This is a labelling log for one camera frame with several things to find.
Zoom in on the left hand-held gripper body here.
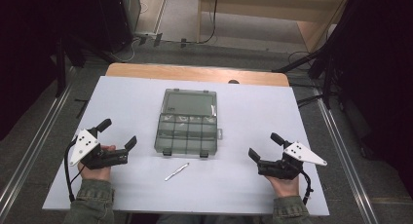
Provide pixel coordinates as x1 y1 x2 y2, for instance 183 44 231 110
69 128 129 170

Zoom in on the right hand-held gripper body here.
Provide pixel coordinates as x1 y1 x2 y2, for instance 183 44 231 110
257 141 328 181

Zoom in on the silver metal scalpel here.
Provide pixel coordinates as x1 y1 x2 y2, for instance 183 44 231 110
164 162 190 182

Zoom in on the clear plastic compartment box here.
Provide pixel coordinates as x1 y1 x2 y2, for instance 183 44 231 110
153 88 224 159

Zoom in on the person's left hand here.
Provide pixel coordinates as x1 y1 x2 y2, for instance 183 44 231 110
77 144 117 182

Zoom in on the person's right hand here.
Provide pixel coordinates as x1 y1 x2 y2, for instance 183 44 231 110
264 174 300 199

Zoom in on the black stand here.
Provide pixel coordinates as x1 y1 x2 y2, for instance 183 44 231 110
272 47 346 112
53 32 115 99

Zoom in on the black cabinet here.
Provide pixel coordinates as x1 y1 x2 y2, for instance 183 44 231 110
96 0 142 54

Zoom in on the light wooden furniture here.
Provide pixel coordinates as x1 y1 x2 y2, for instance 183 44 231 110
196 0 354 54

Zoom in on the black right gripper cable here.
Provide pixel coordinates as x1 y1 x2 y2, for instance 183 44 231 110
300 169 315 205

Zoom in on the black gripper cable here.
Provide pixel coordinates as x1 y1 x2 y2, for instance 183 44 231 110
300 169 315 205
63 138 86 204

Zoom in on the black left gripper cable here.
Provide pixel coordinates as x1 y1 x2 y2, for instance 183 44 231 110
63 138 86 204

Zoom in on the metal floor rail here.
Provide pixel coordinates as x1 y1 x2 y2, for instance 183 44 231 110
315 95 380 224
0 84 76 212

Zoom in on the white floor cable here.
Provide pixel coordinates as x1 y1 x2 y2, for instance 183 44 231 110
111 38 137 63

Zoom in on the black floor cable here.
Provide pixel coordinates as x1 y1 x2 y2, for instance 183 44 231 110
196 0 219 45

